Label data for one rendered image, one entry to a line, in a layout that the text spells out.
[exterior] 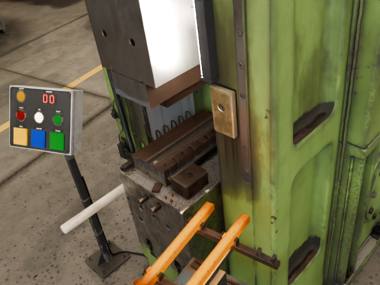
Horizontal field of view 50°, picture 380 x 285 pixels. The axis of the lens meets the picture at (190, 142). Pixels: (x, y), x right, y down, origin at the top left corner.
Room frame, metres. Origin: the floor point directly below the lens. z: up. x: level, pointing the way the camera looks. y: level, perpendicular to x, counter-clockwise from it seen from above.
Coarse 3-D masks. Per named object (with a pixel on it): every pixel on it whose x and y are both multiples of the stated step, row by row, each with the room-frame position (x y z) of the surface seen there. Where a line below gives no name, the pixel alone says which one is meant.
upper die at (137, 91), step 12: (192, 72) 1.33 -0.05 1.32; (120, 84) 1.31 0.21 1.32; (132, 84) 1.25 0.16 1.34; (144, 84) 1.20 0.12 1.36; (168, 84) 1.25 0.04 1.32; (180, 84) 1.29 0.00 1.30; (192, 84) 1.32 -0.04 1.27; (132, 96) 1.26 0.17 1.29; (144, 96) 1.21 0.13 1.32; (156, 96) 1.21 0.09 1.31; (168, 96) 1.25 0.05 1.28
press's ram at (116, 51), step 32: (96, 0) 1.32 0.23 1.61; (128, 0) 1.19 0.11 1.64; (160, 0) 1.20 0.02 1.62; (192, 0) 1.29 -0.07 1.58; (96, 32) 1.36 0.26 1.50; (128, 32) 1.22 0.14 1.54; (160, 32) 1.19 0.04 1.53; (192, 32) 1.27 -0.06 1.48; (128, 64) 1.25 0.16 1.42; (160, 64) 1.18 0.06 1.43; (192, 64) 1.26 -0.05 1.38
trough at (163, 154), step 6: (210, 120) 1.50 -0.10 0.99; (204, 126) 1.47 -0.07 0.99; (192, 132) 1.42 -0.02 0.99; (198, 132) 1.43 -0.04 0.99; (186, 138) 1.40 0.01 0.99; (174, 144) 1.36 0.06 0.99; (180, 144) 1.36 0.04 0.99; (168, 150) 1.33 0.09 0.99; (156, 156) 1.29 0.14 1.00; (162, 156) 1.30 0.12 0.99; (150, 162) 1.27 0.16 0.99
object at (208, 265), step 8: (240, 216) 0.87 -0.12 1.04; (248, 216) 0.87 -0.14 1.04; (232, 224) 0.84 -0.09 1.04; (240, 224) 0.84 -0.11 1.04; (232, 232) 0.81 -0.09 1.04; (240, 232) 0.82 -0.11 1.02; (224, 240) 0.79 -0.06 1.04; (232, 240) 0.79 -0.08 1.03; (216, 248) 0.76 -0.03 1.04; (224, 248) 0.76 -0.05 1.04; (208, 256) 0.74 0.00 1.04; (216, 256) 0.74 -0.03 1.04; (208, 264) 0.71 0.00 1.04; (216, 264) 0.72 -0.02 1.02; (200, 272) 0.69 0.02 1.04; (208, 272) 0.69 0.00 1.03; (192, 280) 0.67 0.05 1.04; (200, 280) 0.67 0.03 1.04
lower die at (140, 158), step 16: (208, 112) 1.57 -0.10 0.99; (176, 128) 1.49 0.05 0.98; (192, 128) 1.46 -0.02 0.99; (208, 128) 1.42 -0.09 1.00; (160, 144) 1.37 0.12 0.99; (192, 144) 1.34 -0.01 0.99; (208, 144) 1.35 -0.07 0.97; (144, 160) 1.28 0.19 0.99; (160, 160) 1.26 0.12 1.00; (176, 160) 1.25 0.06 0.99; (160, 176) 1.21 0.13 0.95
